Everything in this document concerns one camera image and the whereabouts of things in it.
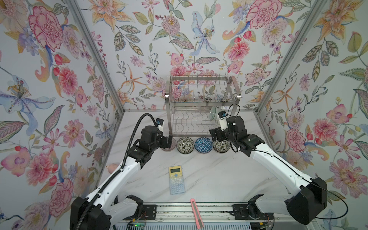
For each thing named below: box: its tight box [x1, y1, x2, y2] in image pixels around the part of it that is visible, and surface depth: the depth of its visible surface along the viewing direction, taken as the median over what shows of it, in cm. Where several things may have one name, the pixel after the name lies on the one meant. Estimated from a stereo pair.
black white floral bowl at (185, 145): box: [176, 137, 195, 155], surface depth 97 cm
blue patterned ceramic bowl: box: [194, 137, 213, 154], surface depth 98 cm
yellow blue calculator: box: [168, 165, 186, 196], surface depth 86 cm
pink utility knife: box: [190, 198, 205, 230], surface depth 74 cm
